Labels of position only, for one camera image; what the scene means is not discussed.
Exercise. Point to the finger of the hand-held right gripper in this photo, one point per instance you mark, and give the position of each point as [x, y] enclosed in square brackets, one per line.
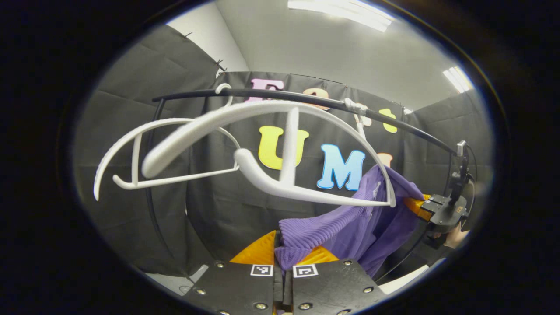
[439, 200]
[418, 209]

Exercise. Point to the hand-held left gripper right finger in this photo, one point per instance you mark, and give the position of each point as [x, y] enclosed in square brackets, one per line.
[332, 288]

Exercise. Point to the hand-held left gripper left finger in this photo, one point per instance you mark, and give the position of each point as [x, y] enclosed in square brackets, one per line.
[236, 288]

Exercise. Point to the purple knit jacket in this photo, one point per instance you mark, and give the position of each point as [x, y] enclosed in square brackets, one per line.
[350, 227]

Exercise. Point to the white plastic clothes hanger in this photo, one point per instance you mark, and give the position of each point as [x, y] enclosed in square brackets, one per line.
[197, 131]
[136, 157]

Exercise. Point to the black metal clothes rack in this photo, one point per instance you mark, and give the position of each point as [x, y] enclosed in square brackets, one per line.
[271, 92]

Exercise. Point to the black backdrop cloth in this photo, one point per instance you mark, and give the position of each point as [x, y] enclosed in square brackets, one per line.
[218, 214]

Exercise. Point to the ceiling light panel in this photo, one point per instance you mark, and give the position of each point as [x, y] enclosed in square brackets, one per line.
[345, 11]
[458, 78]

